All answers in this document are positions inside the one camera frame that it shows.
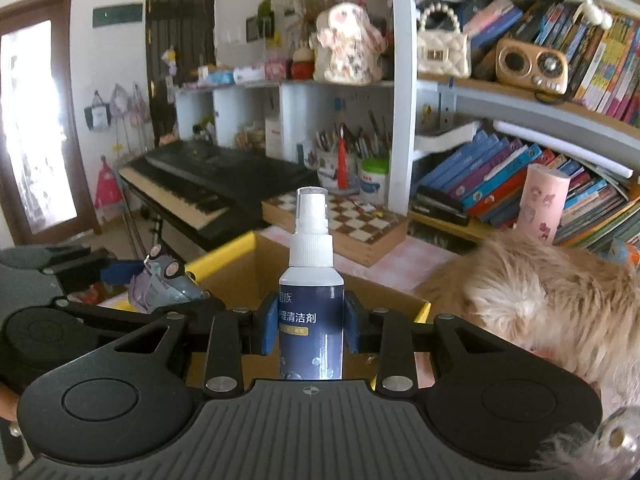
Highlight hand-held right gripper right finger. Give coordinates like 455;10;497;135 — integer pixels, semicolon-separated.
341;292;503;395

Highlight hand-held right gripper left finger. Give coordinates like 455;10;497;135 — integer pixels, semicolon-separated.
114;292;279;395

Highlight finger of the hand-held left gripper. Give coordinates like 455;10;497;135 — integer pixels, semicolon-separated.
42;254;148;288
52;296;228;333

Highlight grey purple toy figure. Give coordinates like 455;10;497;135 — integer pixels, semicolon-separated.
127;245;211;313

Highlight white navy spray bottle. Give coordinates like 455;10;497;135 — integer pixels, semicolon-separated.
277;186;346;381

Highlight yellow cardboard box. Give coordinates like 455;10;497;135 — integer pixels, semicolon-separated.
97;230;433;396

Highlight person's left hand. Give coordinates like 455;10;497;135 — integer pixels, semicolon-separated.
0;382;21;423

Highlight wooden chessboard box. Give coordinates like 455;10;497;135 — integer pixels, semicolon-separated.
261;189;411;268

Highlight black electronic keyboard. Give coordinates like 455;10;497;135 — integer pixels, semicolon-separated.
117;139;321;253

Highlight brown framed glass door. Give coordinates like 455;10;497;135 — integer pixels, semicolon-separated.
0;0;101;251

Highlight white jar green lid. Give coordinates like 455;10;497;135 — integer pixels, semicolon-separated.
357;156;391;207

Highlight pen cup with pens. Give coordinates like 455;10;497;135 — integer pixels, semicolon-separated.
314;117;393;196

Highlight red tapered bottle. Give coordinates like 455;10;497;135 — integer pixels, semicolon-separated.
337;135;352;190

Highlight fluffy cream cat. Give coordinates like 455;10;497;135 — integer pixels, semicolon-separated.
415;227;640;411

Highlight row of blue spined books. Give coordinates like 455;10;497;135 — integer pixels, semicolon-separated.
410;130;636;251

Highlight white low shelf unit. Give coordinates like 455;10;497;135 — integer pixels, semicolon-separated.
175;79;396;201

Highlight pink printed cylinder cup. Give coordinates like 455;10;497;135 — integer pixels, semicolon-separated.
515;164;572;246

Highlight fluffy lilac pompom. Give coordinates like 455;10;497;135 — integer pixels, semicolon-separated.
537;405;640;480

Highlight dark wooden door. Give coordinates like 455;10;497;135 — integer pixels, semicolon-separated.
145;0;217;86

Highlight cream quilted handbag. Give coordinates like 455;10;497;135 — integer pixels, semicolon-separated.
416;2;472;79

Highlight wooden retro radio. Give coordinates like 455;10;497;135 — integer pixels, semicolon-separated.
495;37;571;96

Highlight row of colourful thin books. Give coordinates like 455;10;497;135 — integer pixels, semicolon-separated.
465;0;640;128

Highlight small bags hanging on wall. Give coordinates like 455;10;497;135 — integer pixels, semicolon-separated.
82;82;153;133

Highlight white metal bookshelf frame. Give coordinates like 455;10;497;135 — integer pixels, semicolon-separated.
389;0;640;211

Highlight green wall sign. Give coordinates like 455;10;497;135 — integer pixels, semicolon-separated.
92;2;144;28

